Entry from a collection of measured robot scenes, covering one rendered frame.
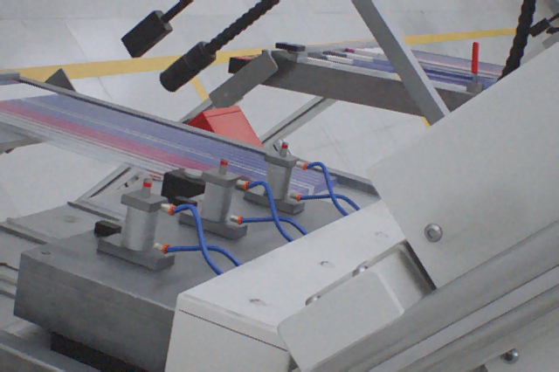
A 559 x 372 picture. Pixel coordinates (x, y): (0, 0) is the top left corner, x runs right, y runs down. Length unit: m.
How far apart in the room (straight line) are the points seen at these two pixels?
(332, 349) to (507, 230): 0.11
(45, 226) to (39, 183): 1.68
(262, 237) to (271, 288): 0.17
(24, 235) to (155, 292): 0.27
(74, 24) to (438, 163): 2.71
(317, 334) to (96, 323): 0.21
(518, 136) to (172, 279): 0.30
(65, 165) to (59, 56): 0.40
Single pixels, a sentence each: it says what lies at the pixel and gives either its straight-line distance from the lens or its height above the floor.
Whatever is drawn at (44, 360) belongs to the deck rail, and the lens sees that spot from 0.69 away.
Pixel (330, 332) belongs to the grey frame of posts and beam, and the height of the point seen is 1.34.
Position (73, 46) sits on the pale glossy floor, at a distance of 3.11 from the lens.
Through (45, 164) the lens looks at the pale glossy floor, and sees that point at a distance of 2.71.
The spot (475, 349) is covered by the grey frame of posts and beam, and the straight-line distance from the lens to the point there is 0.51.
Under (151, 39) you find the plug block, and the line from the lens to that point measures 0.94.
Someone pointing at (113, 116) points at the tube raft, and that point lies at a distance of 1.40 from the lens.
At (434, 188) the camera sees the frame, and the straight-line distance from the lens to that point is 0.52.
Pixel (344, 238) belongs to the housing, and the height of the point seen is 1.25.
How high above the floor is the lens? 1.59
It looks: 27 degrees down
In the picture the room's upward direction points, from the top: 56 degrees clockwise
